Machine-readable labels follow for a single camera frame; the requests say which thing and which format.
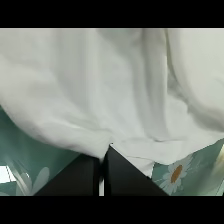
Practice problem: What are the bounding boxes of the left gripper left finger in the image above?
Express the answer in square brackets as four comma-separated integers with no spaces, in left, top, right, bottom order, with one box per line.
[34,153,103,197]

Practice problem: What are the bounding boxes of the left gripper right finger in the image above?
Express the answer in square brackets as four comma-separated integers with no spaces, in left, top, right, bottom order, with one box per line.
[103,143,168,197]

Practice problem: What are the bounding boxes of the white garment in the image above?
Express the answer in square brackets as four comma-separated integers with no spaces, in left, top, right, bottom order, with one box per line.
[0,27,224,178]

